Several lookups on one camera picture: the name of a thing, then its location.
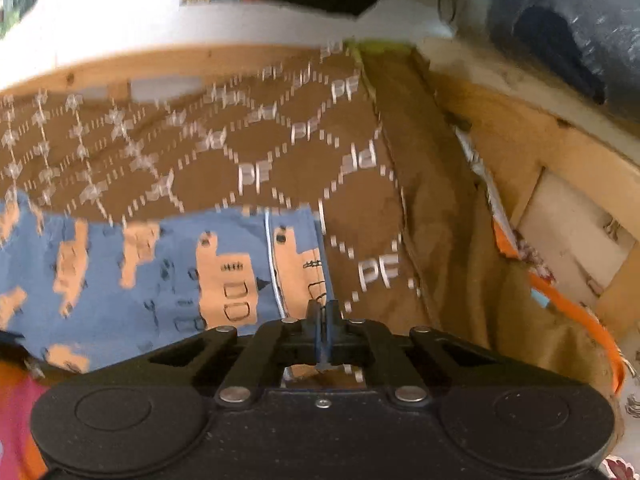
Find olive green cloth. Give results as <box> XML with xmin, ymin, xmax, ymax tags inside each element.
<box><xmin>347</xmin><ymin>39</ymin><xmax>413</xmax><ymax>58</ymax></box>

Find dark blue cloth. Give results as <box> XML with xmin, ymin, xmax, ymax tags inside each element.
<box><xmin>477</xmin><ymin>0</ymin><xmax>640</xmax><ymax>128</ymax></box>

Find blue pants with orange print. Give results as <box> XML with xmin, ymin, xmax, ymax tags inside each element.
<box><xmin>0</xmin><ymin>192</ymin><xmax>333</xmax><ymax>376</ymax></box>

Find wooden bed frame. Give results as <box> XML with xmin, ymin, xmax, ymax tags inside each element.
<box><xmin>0</xmin><ymin>40</ymin><xmax>640</xmax><ymax>346</ymax></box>

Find white board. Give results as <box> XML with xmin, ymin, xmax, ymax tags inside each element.
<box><xmin>519</xmin><ymin>169</ymin><xmax>637</xmax><ymax>293</ymax></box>

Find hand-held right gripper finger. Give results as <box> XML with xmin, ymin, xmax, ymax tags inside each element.
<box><xmin>323</xmin><ymin>299</ymin><xmax>502</xmax><ymax>404</ymax></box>
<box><xmin>147</xmin><ymin>300</ymin><xmax>324</xmax><ymax>404</ymax></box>

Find brown patterned blanket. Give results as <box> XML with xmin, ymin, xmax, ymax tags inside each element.
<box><xmin>0</xmin><ymin>42</ymin><xmax>621</xmax><ymax>401</ymax></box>

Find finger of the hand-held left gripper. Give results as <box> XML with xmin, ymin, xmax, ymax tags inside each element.
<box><xmin>0</xmin><ymin>329</ymin><xmax>27</xmax><ymax>356</ymax></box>

